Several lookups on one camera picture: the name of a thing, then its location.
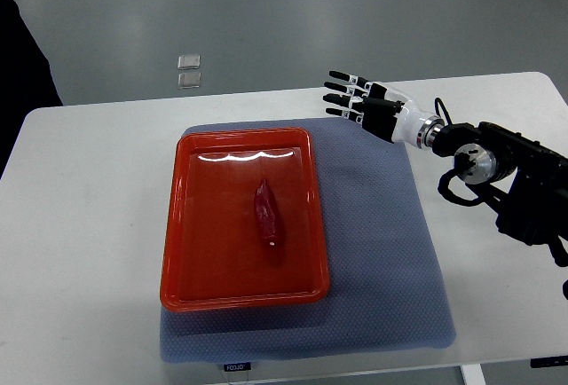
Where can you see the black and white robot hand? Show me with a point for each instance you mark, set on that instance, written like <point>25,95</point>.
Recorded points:
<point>381,110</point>

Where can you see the red pepper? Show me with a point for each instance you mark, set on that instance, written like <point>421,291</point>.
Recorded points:
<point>267,215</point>

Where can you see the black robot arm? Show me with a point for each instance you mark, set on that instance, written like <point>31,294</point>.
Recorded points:
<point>522,181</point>

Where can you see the red plastic tray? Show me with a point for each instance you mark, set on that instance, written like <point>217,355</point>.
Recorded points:
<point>213,257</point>

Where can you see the blue-grey mesh mat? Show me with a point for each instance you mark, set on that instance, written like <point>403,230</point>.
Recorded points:
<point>386,288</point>

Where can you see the upper metal floor plate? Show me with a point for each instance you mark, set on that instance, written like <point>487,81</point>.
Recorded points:
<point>189,61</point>

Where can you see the dark object at left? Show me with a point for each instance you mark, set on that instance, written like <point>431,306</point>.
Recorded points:
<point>26,80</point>

